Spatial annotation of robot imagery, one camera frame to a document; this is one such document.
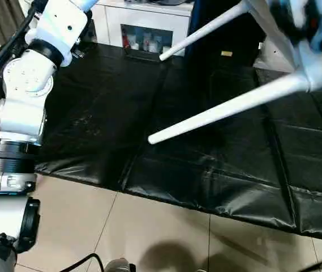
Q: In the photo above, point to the white plastic table leg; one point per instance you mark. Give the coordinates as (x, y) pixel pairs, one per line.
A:
(206, 31)
(228, 110)

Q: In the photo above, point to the grey curtain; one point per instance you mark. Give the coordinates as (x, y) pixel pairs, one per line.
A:
(8, 17)

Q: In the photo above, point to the white plastic table top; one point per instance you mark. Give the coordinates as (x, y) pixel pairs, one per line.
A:
(296, 51)

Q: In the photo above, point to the grey pillow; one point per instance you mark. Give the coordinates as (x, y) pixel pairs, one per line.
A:
(274, 56)

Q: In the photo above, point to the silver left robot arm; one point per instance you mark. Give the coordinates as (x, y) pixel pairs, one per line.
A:
(22, 96)

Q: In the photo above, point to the white cabinet with glass doors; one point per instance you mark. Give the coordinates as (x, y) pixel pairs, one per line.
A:
(144, 22)

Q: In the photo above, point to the small yellow tag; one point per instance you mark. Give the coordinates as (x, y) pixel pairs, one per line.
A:
(226, 54)

